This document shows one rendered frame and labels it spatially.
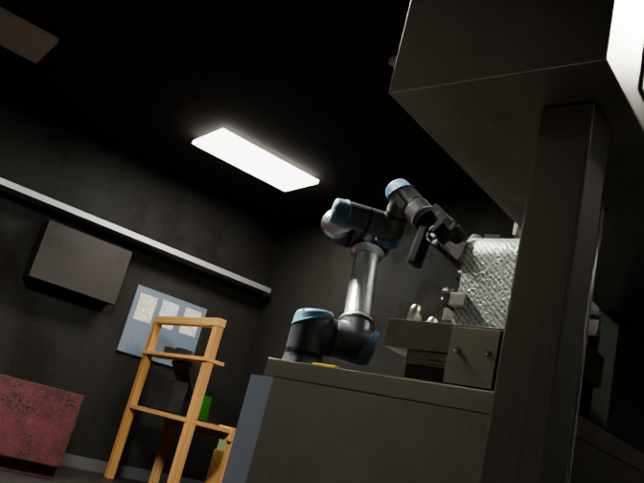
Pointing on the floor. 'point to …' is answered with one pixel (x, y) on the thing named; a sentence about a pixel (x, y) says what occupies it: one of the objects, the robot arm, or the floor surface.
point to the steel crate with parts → (34, 425)
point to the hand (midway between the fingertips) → (462, 270)
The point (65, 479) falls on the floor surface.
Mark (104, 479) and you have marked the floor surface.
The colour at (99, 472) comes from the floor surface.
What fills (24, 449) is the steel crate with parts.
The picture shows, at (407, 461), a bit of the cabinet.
